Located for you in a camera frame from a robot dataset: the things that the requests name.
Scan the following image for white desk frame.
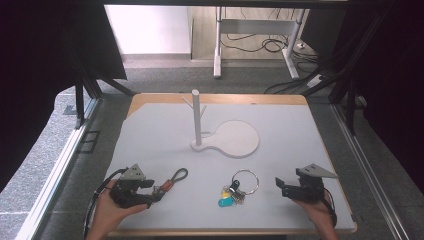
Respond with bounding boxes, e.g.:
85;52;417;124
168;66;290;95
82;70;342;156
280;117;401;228
213;6;306;80

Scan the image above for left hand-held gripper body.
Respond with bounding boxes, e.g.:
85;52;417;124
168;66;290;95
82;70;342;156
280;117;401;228
109;163;151;210

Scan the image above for white power strip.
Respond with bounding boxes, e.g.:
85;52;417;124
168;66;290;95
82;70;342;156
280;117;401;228
305;74;325;89

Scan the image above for key ring with coloured tags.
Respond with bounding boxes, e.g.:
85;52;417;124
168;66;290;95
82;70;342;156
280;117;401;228
217;168;261;208

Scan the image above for black curtain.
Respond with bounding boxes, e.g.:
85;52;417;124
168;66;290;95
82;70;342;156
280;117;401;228
331;0;424;186
0;0;128;194

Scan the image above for black metal stand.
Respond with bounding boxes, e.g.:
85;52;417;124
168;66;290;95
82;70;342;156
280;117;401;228
73;75;138;130
299;9;369;136

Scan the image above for person's left hand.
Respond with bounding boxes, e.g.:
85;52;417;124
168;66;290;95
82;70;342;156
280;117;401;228
95;179;150;232

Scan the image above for person's right hand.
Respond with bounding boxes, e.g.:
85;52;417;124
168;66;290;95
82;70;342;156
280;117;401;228
294;189;332;230

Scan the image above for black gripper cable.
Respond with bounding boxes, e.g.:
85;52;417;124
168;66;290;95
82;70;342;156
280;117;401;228
83;168;129;239
321;188;339;228

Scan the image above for black floor cables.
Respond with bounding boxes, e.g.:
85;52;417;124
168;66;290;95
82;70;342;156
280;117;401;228
220;31;323;95

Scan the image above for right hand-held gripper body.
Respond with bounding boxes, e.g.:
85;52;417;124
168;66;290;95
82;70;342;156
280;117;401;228
295;163;339;204

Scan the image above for aluminium rail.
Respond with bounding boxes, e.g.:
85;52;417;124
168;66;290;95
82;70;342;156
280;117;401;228
330;103;410;240
14;98;102;240

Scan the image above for wooden table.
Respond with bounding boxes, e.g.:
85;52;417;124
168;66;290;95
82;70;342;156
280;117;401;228
105;92;359;238

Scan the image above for brown leather strap keychain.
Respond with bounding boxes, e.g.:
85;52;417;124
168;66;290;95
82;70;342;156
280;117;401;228
151;167;189;202

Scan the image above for white key holder stand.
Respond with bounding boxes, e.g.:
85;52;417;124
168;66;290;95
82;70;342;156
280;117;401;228
181;88;261;160

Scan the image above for white table mat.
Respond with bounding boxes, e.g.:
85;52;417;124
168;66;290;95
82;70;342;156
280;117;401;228
105;102;355;231

